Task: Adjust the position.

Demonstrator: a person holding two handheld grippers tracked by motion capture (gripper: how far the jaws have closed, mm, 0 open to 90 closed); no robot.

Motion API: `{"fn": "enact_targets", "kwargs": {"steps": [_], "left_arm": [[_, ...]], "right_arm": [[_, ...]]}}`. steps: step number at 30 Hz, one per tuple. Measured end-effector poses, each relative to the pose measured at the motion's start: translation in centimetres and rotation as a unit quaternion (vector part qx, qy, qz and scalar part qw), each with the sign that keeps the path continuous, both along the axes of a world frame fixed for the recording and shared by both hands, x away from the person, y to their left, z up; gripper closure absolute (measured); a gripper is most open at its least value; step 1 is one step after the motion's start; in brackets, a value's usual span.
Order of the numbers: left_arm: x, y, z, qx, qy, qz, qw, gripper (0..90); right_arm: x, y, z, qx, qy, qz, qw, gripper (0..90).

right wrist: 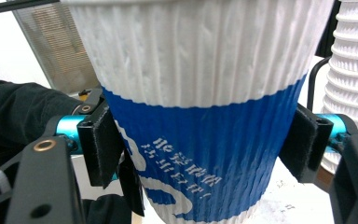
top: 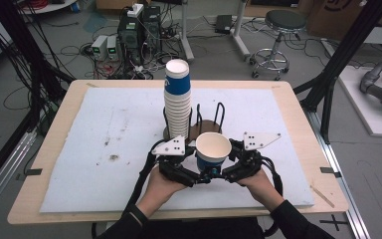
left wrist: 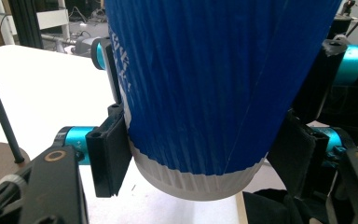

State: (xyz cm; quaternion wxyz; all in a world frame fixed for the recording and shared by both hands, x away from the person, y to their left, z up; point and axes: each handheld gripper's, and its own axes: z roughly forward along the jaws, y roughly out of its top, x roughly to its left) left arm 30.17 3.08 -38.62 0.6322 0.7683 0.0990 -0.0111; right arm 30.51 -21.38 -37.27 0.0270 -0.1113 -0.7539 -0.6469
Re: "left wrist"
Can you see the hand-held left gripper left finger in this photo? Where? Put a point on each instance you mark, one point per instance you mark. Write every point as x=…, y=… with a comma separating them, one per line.
x=108, y=155

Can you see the black metal stand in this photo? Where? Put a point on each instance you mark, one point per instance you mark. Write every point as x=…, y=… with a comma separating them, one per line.
x=26, y=21

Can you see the white shelf frame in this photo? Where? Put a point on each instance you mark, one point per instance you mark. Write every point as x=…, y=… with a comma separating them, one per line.
x=51, y=18

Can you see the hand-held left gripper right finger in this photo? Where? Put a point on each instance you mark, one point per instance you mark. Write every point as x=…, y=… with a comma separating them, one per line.
x=298, y=155

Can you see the blue paper cup white band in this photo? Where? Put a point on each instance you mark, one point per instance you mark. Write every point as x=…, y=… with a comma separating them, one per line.
x=205, y=77

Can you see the dark clothing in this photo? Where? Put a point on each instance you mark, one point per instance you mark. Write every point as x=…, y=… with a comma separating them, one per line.
x=276, y=208

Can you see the grey device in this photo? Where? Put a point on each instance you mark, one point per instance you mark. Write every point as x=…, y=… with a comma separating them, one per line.
x=85, y=45

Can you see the stack of white ribbed cups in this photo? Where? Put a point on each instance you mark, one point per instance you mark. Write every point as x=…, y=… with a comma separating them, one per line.
x=199, y=186

